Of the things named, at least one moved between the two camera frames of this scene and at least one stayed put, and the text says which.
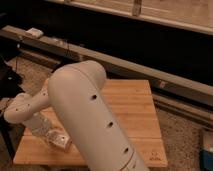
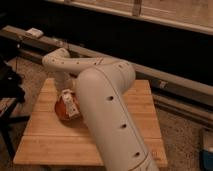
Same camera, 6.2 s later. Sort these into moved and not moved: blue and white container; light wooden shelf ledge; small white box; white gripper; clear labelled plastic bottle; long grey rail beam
Moved: white gripper; clear labelled plastic bottle
Not moved: long grey rail beam; light wooden shelf ledge; small white box; blue and white container
